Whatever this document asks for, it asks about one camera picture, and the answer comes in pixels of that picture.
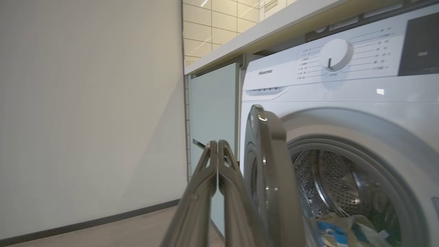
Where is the white front-load washing machine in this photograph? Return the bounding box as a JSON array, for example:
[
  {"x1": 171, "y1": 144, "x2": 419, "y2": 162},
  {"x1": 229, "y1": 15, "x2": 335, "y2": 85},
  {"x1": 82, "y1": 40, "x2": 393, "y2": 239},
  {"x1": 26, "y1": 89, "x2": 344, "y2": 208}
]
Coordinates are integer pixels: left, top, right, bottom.
[{"x1": 239, "y1": 3, "x2": 439, "y2": 247}]

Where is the cream garment with blue patches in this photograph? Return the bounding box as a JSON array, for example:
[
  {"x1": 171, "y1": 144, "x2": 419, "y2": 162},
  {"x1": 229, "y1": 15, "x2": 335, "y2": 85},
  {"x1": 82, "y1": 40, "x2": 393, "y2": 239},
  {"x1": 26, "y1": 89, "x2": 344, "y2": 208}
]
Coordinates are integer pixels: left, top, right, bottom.
[{"x1": 310, "y1": 213, "x2": 366, "y2": 247}]

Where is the round glass washing machine door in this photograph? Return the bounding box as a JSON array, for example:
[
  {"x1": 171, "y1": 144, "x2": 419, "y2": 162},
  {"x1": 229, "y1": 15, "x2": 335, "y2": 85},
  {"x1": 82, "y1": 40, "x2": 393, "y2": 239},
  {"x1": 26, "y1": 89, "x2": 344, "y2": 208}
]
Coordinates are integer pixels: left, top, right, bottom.
[{"x1": 244, "y1": 105, "x2": 319, "y2": 247}]

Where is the white program dial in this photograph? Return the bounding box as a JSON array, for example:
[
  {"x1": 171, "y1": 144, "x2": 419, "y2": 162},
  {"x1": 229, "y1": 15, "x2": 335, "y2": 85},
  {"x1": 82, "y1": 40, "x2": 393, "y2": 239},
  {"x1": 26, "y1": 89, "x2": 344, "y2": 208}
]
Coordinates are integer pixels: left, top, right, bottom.
[{"x1": 318, "y1": 38, "x2": 354, "y2": 72}]

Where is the plain cream yellow garment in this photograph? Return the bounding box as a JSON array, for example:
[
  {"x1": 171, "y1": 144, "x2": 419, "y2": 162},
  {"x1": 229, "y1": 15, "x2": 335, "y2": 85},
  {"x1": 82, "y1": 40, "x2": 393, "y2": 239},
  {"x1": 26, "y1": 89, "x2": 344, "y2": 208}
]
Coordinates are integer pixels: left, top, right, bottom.
[{"x1": 343, "y1": 214, "x2": 402, "y2": 247}]

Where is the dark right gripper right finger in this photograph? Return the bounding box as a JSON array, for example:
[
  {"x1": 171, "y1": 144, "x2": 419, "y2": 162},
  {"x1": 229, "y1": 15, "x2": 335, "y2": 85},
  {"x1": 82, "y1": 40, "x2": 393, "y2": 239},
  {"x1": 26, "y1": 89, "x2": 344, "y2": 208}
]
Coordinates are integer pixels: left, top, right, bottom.
[{"x1": 218, "y1": 140, "x2": 272, "y2": 247}]

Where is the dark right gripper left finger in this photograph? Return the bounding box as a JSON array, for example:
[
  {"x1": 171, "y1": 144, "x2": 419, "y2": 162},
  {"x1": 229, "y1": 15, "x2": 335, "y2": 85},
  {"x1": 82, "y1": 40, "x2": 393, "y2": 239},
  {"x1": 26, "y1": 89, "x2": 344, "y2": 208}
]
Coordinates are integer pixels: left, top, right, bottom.
[{"x1": 161, "y1": 140, "x2": 219, "y2": 247}]

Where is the cream kitchen countertop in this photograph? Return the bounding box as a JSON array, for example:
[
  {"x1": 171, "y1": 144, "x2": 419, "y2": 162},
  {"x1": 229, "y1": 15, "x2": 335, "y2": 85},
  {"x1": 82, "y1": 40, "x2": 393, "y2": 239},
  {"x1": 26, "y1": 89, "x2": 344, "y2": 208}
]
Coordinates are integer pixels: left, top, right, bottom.
[{"x1": 184, "y1": 0, "x2": 412, "y2": 75}]

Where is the pale green cabinet door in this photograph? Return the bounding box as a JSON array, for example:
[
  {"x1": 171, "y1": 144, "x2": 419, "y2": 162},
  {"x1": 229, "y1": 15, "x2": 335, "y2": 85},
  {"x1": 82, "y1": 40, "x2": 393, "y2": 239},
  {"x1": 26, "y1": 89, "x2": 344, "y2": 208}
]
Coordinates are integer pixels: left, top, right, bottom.
[{"x1": 188, "y1": 62, "x2": 240, "y2": 237}]

